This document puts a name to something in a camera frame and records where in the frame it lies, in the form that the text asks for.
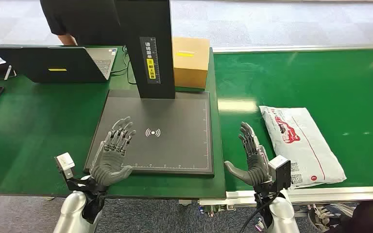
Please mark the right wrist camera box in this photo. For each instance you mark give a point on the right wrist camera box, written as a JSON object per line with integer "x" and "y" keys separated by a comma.
{"x": 281, "y": 172}

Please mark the white red plastic mailer package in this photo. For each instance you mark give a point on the white red plastic mailer package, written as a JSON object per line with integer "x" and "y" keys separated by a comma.
{"x": 305, "y": 144}

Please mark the black open laptop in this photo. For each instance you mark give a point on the black open laptop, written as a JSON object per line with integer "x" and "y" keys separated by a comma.
{"x": 51, "y": 64}

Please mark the aluminium conveyor frame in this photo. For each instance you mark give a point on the aluminium conveyor frame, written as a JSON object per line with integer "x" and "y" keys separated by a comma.
{"x": 334, "y": 194}

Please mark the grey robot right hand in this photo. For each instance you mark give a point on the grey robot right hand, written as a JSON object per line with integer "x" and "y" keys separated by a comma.
{"x": 257, "y": 170}

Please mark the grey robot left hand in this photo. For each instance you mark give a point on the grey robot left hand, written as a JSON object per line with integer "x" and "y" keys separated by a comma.
{"x": 107, "y": 164}

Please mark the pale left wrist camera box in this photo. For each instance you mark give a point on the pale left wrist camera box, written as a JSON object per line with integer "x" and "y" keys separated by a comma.
{"x": 65, "y": 162}

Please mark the phone on small stand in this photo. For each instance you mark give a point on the phone on small stand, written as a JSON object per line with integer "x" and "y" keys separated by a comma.
{"x": 8, "y": 73}

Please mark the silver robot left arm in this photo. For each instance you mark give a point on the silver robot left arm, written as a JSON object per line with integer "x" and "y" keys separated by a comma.
{"x": 72, "y": 212}

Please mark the brown cardboard box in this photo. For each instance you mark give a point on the brown cardboard box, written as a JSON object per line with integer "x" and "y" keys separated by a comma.
{"x": 191, "y": 67}

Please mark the green conveyor belt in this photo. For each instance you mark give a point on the green conveyor belt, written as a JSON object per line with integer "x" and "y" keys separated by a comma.
{"x": 334, "y": 90}

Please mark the black inbound scanner machine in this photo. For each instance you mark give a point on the black inbound scanner machine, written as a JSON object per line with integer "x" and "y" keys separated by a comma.
{"x": 173, "y": 138}

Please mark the person's dark leg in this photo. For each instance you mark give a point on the person's dark leg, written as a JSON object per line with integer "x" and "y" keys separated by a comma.
{"x": 370, "y": 218}

